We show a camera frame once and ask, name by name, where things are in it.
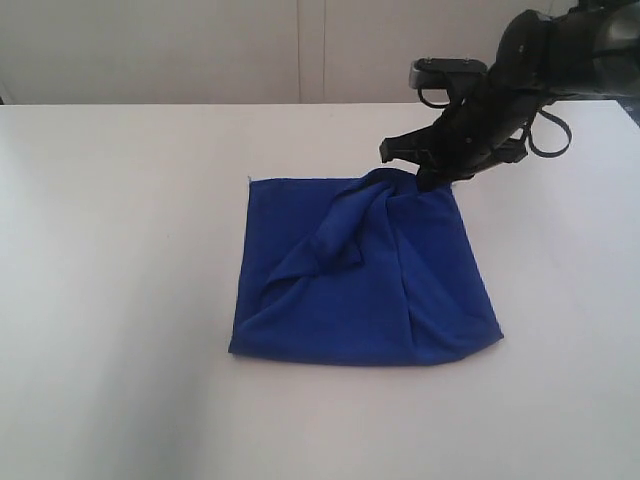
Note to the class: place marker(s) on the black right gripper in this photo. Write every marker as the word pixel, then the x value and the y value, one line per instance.
pixel 462 142

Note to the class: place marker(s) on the blue towel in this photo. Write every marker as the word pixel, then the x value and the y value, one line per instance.
pixel 366 271

